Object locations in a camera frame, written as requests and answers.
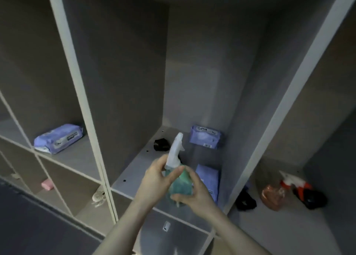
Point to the pink spray bottle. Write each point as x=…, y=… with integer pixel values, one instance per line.
x=274, y=196

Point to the small white tag sticker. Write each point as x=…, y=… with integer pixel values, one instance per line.
x=166, y=226

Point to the black and white sandal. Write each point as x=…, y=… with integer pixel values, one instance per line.
x=15, y=176

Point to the person's right hand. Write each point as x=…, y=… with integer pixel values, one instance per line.
x=203, y=202

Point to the grey white sneaker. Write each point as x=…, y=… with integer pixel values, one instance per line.
x=98, y=196

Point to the pink tumbler bottle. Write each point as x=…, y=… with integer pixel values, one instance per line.
x=47, y=184

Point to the green spray bottle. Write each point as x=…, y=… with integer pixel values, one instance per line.
x=175, y=152

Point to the person's left hand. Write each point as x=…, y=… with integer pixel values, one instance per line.
x=155, y=182

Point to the grey cubby shelf unit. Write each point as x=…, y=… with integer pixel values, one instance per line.
x=125, y=68

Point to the person's left forearm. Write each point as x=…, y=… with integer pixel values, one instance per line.
x=125, y=232

